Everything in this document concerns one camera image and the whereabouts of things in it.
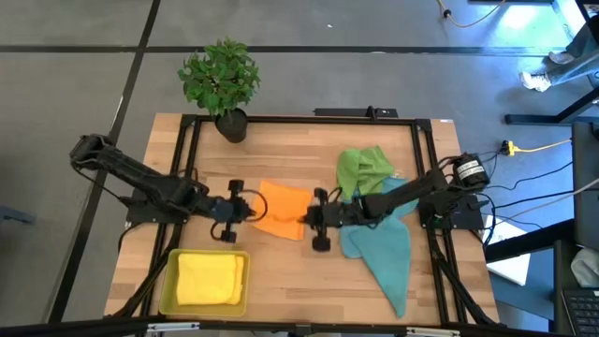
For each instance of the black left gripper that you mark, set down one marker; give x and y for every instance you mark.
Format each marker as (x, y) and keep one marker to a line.
(231, 210)

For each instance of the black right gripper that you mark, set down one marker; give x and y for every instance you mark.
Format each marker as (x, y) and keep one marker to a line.
(334, 215)

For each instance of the orange microfiber towel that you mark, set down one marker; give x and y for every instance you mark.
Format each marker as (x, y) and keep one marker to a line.
(281, 210)

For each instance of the green microfiber towel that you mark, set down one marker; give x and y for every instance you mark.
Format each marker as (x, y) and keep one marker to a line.
(365, 168)

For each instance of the yellow microfiber towel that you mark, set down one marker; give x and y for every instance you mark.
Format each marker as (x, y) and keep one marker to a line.
(206, 278)

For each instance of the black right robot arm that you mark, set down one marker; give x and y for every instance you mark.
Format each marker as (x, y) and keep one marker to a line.
(402, 192)

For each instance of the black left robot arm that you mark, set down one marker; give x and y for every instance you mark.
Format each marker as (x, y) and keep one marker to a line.
(140, 175)

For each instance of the teal microfiber towel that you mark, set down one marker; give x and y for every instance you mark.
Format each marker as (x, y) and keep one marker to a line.
(384, 257)

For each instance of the yellow plastic bin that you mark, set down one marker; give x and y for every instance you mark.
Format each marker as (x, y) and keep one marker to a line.
(166, 299)

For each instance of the potted green plant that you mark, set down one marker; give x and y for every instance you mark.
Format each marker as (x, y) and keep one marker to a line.
(220, 79)

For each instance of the white flat box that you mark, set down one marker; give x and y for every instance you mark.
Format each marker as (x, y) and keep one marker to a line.
(512, 269)

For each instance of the person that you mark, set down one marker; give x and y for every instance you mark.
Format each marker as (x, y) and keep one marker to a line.
(536, 80)

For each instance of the black desk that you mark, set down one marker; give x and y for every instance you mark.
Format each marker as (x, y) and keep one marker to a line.
(585, 187)

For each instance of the grey cloth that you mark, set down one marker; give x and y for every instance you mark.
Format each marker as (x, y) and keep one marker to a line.
(587, 267)

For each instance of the black keyboard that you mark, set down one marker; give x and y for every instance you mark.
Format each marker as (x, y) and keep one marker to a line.
(582, 309)

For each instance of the black table frame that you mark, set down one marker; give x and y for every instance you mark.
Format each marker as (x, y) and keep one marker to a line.
(299, 120)

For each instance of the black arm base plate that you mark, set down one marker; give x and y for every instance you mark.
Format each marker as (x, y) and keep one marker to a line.
(140, 216)
(461, 217)

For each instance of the black bar bracket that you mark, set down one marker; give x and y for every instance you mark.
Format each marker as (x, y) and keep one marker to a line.
(346, 112)

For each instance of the silver aluminium bracket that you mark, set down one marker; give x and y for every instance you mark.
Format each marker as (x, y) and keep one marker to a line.
(173, 326)
(433, 331)

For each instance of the black desk frame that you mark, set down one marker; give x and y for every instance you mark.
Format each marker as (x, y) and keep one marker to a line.
(529, 120)

